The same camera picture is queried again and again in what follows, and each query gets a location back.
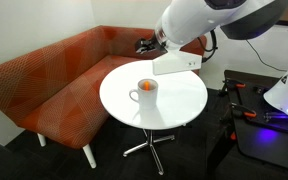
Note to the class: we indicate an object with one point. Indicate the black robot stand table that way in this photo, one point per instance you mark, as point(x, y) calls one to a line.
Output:
point(267, 150)

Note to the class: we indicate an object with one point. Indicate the orange patterned corner sofa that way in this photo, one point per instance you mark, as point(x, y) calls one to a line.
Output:
point(60, 86)

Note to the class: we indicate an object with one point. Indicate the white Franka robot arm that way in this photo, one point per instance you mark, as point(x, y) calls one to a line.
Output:
point(197, 20)

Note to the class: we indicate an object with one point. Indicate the chrome table pedestal base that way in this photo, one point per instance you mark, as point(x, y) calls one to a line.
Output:
point(149, 144)

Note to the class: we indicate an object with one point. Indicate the small orange object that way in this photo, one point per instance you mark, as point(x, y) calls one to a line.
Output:
point(146, 86)

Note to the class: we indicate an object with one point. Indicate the white ceramic mug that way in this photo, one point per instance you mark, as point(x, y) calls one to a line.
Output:
point(147, 98)

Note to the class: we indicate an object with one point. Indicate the black mounting plate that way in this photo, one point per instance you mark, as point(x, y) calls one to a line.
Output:
point(250, 81)

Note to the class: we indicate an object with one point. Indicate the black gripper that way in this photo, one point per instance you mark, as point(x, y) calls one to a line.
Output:
point(156, 46)

